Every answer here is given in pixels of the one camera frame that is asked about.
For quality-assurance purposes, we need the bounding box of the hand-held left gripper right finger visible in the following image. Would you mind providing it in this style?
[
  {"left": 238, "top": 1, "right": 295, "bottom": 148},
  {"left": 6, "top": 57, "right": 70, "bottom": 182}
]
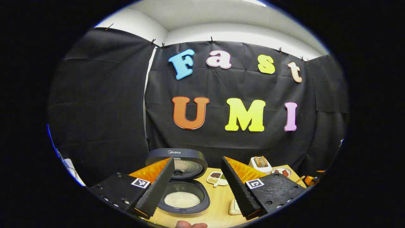
[{"left": 221, "top": 156, "right": 307, "bottom": 220}]

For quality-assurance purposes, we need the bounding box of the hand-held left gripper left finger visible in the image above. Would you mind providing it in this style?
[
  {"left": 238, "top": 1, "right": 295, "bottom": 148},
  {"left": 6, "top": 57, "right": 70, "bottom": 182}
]
[{"left": 90, "top": 157, "right": 175, "bottom": 219}]

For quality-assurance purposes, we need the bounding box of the dark grey rice cooker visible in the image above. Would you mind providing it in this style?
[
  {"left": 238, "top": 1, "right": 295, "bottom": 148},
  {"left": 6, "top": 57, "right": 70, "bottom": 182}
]
[{"left": 146, "top": 148, "right": 210, "bottom": 218}]

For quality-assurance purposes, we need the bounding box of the white divided bean plate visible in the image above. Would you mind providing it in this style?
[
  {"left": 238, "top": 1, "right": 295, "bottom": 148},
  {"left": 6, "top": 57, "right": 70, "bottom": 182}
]
[{"left": 206, "top": 171, "right": 229, "bottom": 187}]

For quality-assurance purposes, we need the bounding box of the white plate of red snacks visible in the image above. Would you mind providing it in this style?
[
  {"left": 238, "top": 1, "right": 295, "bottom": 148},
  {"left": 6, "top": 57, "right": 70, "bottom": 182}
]
[{"left": 271, "top": 167, "right": 292, "bottom": 178}]

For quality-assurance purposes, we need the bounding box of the white toaster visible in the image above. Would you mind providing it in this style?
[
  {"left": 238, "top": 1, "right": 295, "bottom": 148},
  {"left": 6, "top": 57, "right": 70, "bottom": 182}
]
[{"left": 248, "top": 156, "right": 272, "bottom": 174}]

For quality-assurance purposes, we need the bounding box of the white side desk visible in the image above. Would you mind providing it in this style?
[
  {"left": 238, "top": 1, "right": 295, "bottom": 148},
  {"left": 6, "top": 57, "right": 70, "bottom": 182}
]
[{"left": 62, "top": 158, "right": 86, "bottom": 187}]

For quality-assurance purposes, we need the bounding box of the black backdrop cloth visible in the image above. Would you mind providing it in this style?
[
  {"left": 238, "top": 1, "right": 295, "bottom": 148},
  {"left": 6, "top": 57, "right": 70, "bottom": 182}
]
[{"left": 47, "top": 27, "right": 350, "bottom": 187}]

